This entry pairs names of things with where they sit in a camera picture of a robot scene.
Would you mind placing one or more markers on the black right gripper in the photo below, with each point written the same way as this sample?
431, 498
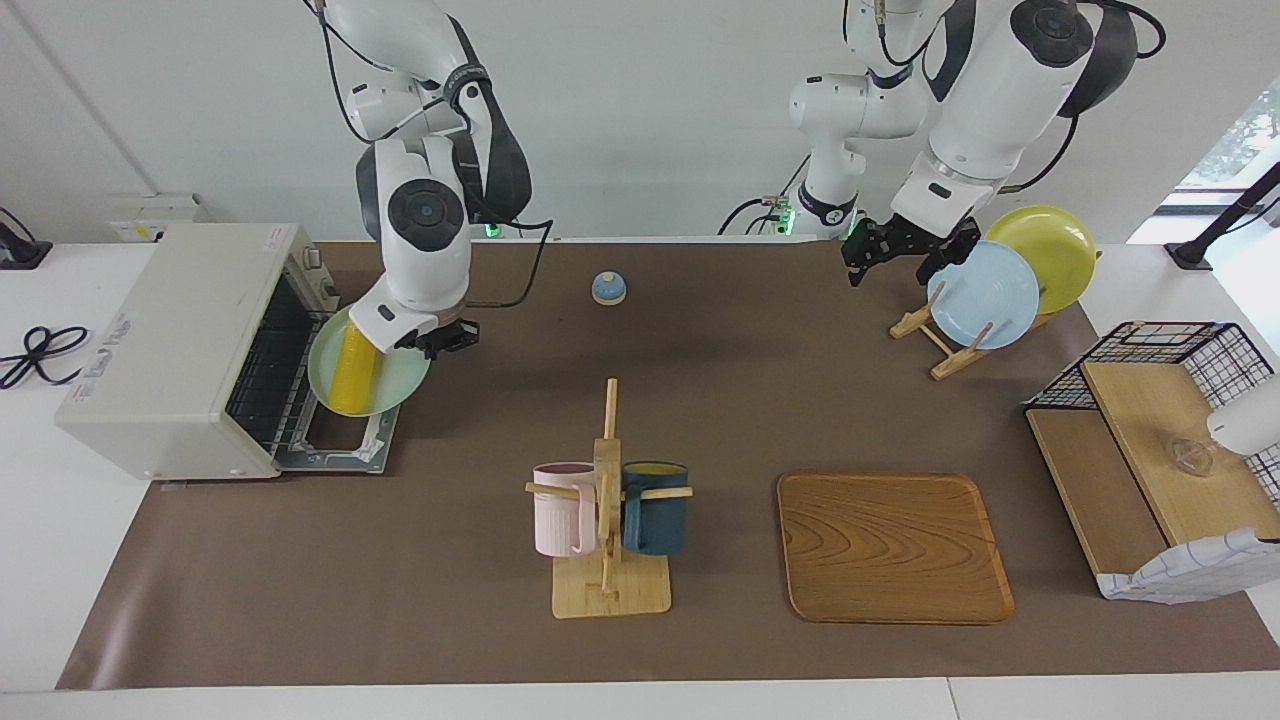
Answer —
445, 335

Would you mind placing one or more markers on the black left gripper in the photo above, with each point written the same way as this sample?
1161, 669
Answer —
910, 238

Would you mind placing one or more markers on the pale green plate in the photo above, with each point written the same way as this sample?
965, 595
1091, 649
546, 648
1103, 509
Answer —
400, 385

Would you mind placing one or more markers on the yellow corn cob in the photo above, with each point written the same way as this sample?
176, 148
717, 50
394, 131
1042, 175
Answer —
352, 375

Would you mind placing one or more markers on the glass oven door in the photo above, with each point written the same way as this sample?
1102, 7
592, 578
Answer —
340, 445

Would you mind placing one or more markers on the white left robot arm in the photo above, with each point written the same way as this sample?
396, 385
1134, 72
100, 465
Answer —
1000, 100

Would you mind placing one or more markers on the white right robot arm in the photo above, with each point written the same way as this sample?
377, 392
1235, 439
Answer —
425, 240

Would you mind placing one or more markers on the white toaster oven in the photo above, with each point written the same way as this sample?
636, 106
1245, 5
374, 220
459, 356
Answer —
170, 340

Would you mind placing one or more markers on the light blue plate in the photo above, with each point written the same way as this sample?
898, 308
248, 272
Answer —
985, 295

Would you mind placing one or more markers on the wooden plate rack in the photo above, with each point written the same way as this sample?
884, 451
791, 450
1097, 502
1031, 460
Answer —
945, 362

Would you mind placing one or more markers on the yellow plate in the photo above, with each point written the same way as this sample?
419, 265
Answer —
1055, 250

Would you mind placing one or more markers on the small blue bell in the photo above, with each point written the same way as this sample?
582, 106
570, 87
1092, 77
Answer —
609, 289

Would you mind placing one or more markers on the pink mug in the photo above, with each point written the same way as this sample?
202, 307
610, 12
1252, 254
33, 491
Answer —
555, 515

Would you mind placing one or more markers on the brown table mat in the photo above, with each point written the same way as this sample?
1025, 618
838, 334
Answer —
420, 560

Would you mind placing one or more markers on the dark blue mug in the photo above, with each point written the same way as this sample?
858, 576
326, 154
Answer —
660, 520

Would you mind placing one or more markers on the brown wooden tray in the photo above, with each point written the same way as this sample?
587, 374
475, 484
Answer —
890, 550

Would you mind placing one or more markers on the wooden mug rack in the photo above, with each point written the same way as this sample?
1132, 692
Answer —
610, 595

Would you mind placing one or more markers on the small clear glass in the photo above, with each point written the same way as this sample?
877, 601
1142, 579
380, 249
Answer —
1190, 456

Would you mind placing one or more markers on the white rounded device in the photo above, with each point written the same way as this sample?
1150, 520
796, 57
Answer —
1250, 420

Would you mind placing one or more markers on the white checked cloth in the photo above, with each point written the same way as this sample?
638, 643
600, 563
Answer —
1200, 570

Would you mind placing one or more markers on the black clamp base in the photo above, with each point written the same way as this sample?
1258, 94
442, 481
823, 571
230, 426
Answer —
20, 252

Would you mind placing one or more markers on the black camera stand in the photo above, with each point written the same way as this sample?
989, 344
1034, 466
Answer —
1215, 230

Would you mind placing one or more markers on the white wall box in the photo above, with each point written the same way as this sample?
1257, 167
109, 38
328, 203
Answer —
160, 215

